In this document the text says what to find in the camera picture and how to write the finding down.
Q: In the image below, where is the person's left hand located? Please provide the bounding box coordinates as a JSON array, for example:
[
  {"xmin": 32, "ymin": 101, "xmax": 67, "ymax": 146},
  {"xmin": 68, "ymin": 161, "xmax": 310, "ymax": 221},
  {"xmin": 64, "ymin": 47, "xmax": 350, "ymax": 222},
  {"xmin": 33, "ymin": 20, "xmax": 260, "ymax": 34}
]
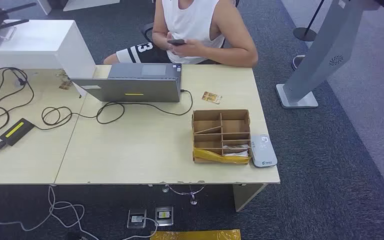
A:
[{"xmin": 169, "ymin": 39, "xmax": 208, "ymax": 58}]

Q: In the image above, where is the person's right hand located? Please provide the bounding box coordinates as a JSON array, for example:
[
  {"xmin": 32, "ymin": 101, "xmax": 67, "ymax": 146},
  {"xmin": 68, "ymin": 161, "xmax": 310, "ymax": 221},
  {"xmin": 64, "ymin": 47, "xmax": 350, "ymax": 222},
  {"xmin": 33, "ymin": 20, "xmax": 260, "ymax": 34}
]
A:
[{"xmin": 164, "ymin": 31, "xmax": 180, "ymax": 51}]

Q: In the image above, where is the orange ID card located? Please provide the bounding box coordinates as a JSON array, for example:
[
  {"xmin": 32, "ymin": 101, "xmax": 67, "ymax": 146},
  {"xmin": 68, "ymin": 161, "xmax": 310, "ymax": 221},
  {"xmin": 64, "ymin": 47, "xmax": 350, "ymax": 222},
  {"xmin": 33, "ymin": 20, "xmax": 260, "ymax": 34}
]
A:
[{"xmin": 201, "ymin": 91, "xmax": 223, "ymax": 105}]

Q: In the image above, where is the person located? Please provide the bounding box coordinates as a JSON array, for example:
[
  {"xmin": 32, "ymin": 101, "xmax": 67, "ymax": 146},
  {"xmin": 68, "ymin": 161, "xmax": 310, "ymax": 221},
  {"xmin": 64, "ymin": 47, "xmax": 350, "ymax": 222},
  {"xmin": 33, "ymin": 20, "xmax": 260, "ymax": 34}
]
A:
[{"xmin": 103, "ymin": 0, "xmax": 259, "ymax": 68}]

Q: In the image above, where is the grey card reader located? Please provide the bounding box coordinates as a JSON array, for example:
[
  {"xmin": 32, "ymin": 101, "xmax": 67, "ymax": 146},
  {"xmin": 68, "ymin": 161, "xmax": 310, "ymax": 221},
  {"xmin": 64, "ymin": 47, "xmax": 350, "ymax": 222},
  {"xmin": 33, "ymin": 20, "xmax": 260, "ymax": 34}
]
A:
[{"xmin": 250, "ymin": 134, "xmax": 278, "ymax": 169}]

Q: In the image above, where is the grey laptop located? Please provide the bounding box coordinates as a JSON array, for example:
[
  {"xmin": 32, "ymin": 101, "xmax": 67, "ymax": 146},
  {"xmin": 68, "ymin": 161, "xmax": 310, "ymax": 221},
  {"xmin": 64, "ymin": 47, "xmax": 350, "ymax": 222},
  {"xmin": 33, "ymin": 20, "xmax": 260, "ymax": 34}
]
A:
[{"xmin": 70, "ymin": 62, "xmax": 183, "ymax": 103}]

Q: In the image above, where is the cardboard divider box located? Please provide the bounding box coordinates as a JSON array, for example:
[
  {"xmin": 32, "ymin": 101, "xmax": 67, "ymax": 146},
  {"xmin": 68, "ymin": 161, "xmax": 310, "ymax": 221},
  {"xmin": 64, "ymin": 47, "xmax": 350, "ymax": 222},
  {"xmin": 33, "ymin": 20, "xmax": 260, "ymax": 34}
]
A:
[{"xmin": 191, "ymin": 109, "xmax": 253, "ymax": 165}]

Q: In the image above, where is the white furniture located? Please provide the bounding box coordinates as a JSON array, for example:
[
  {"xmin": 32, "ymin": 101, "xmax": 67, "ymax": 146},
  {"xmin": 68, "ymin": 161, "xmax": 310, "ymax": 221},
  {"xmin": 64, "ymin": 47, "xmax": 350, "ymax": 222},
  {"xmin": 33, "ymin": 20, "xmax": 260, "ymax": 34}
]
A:
[{"xmin": 36, "ymin": 0, "xmax": 121, "ymax": 16}]

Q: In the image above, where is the round stanchion base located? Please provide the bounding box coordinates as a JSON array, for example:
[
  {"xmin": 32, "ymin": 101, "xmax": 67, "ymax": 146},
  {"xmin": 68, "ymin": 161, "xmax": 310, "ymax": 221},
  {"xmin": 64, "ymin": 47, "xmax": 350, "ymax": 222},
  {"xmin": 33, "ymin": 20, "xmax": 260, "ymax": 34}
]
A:
[{"xmin": 291, "ymin": 54, "xmax": 307, "ymax": 71}]

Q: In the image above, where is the grey kiosk stand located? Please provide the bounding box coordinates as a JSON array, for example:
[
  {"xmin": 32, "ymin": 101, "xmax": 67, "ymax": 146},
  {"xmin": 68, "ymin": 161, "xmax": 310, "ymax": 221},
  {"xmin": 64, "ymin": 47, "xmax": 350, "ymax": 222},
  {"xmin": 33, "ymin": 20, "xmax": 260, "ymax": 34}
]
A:
[{"xmin": 275, "ymin": 0, "xmax": 382, "ymax": 110}]

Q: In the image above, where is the white cabinet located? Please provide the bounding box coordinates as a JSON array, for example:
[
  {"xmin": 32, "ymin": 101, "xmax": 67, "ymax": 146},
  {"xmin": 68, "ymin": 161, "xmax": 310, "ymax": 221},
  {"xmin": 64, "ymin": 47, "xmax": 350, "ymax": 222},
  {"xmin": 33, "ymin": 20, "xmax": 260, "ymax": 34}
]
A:
[{"xmin": 0, "ymin": 19, "xmax": 97, "ymax": 98}]

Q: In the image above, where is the wooden desk leg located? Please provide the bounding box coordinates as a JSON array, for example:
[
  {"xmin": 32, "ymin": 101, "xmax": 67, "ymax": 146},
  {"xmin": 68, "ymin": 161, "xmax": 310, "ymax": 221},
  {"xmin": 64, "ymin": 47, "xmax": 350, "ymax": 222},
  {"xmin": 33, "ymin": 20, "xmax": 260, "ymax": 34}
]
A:
[{"xmin": 232, "ymin": 183, "xmax": 268, "ymax": 213}]

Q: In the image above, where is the clear acrylic stand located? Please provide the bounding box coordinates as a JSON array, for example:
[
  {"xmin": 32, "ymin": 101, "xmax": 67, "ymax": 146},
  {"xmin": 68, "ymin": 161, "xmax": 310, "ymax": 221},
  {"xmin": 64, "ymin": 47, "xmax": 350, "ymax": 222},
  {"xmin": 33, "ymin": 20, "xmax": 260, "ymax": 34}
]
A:
[{"xmin": 0, "ymin": 25, "xmax": 17, "ymax": 41}]

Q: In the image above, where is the floor socket with yellow label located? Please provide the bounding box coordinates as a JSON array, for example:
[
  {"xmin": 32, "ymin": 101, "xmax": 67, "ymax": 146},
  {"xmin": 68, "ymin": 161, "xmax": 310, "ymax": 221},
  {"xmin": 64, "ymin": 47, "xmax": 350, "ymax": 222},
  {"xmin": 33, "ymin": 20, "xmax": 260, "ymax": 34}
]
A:
[{"xmin": 154, "ymin": 205, "xmax": 175, "ymax": 227}]

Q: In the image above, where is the black power adapter yellow label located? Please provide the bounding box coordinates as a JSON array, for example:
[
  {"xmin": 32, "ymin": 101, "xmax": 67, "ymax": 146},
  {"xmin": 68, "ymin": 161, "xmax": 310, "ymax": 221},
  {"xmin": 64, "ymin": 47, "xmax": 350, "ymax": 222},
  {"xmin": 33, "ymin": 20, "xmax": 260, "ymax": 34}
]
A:
[{"xmin": 0, "ymin": 118, "xmax": 36, "ymax": 147}]

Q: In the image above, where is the yellow plastic bag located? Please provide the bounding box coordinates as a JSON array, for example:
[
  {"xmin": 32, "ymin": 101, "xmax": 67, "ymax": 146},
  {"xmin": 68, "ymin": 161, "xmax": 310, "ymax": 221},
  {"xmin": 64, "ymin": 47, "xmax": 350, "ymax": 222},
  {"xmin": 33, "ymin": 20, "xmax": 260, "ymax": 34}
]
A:
[{"xmin": 149, "ymin": 229, "xmax": 242, "ymax": 240}]

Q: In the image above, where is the black laptop charging cable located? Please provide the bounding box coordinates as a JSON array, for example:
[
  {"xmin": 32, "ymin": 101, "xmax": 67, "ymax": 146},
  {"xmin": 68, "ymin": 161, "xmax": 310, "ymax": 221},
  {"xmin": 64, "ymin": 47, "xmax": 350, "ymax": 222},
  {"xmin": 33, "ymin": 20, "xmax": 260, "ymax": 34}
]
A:
[{"xmin": 32, "ymin": 88, "xmax": 194, "ymax": 131}]

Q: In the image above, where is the black stanchion post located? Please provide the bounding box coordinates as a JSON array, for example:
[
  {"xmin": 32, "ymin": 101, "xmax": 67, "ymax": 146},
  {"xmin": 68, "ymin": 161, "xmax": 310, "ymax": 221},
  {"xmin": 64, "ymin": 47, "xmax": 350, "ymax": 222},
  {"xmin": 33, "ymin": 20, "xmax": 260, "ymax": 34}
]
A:
[{"xmin": 292, "ymin": 0, "xmax": 326, "ymax": 43}]

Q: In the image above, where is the white plug cable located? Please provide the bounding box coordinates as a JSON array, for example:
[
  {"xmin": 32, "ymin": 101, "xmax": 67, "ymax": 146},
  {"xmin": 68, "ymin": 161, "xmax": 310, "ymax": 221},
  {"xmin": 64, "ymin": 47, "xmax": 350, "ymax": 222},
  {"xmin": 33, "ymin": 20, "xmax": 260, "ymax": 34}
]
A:
[{"xmin": 120, "ymin": 215, "xmax": 160, "ymax": 240}]

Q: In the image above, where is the white looped floor cable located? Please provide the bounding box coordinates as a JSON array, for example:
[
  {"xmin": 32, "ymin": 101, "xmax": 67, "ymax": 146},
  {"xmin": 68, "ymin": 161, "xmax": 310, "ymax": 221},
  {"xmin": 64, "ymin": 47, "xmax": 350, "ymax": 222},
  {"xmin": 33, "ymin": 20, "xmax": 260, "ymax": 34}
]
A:
[{"xmin": 0, "ymin": 185, "xmax": 101, "ymax": 240}]

